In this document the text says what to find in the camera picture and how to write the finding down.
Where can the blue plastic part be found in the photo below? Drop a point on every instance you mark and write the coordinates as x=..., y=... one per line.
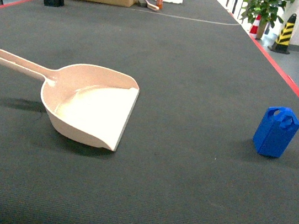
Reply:
x=275, y=131

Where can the yellow black traffic cone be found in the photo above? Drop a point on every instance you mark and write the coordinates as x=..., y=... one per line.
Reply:
x=282, y=42

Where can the beige plastic dustpan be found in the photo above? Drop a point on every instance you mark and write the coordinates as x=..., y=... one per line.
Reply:
x=87, y=103

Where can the green potted plant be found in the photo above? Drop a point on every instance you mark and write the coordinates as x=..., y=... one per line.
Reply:
x=267, y=9

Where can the small hand brush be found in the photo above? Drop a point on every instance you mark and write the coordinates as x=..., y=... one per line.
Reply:
x=147, y=4

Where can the red white traffic cone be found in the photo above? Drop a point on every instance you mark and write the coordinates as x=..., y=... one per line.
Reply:
x=254, y=28

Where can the orange can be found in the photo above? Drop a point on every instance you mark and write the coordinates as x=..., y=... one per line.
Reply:
x=159, y=4

